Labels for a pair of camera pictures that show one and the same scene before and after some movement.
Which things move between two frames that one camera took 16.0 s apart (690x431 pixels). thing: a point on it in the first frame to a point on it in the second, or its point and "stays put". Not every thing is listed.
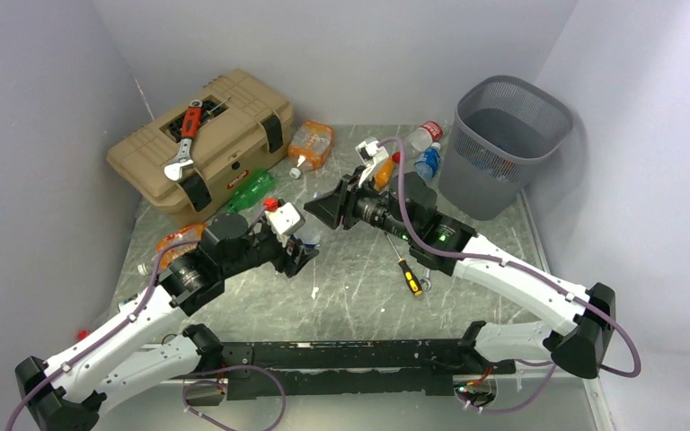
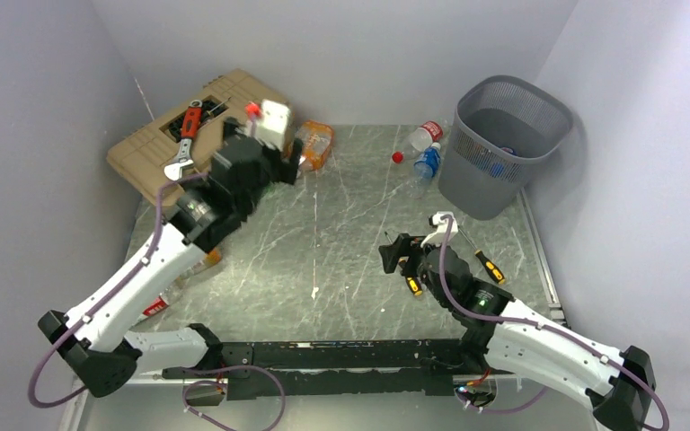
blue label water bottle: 429,164 stays put
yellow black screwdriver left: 409,273 stays put
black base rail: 375,368 stays put
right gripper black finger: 332,206 to 390,255
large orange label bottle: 310,143 stays put
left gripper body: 260,248 to 272,169
